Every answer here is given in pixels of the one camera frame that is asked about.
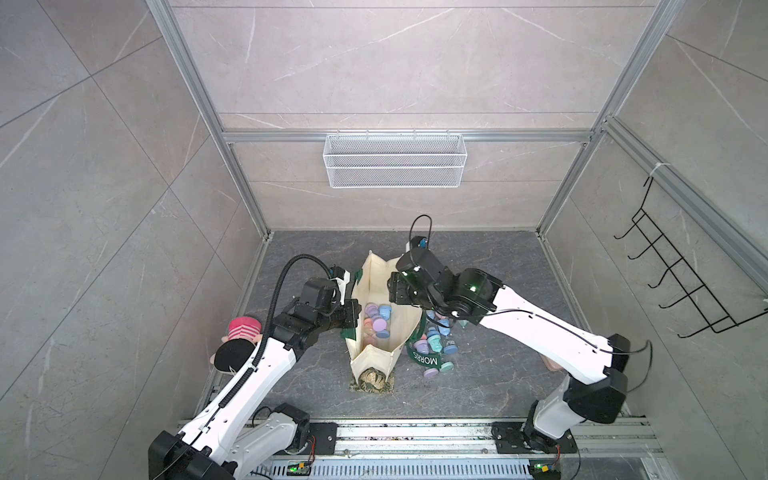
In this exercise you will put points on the black wire hook rack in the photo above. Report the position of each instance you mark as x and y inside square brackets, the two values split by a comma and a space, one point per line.
[678, 271]

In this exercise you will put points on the cream canvas tote bag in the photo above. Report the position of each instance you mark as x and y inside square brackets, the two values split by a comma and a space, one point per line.
[373, 366]

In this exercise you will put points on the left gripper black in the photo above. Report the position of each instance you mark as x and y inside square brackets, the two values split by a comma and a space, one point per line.
[352, 309]

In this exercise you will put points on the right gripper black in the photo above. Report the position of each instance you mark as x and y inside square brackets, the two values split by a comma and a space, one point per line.
[397, 289]

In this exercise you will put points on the pink hourglass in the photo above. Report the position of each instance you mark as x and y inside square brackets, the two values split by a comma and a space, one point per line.
[368, 333]

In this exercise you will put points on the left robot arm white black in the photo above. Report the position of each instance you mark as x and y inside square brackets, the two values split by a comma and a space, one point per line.
[214, 444]

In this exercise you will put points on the purple hourglass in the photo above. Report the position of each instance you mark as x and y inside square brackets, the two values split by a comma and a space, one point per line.
[371, 311]

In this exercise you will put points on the white wire mesh basket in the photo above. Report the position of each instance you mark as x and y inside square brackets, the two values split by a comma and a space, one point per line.
[415, 160]

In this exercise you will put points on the blue hourglass middle pile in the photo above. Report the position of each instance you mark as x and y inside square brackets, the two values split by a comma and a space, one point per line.
[444, 327]

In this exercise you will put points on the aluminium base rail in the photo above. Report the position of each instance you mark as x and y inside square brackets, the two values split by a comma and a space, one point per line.
[467, 448]

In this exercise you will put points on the teal hourglass middle pile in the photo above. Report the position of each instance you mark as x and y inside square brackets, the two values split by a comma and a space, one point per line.
[435, 343]

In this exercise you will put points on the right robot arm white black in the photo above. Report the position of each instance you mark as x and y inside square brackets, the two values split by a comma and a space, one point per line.
[596, 386]

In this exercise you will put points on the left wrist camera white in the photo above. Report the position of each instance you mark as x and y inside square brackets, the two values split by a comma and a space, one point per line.
[342, 278]

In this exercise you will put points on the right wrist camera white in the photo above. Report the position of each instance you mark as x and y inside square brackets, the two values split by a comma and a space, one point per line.
[418, 242]

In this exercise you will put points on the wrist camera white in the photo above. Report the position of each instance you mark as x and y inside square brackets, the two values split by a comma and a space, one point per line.
[342, 278]
[418, 242]

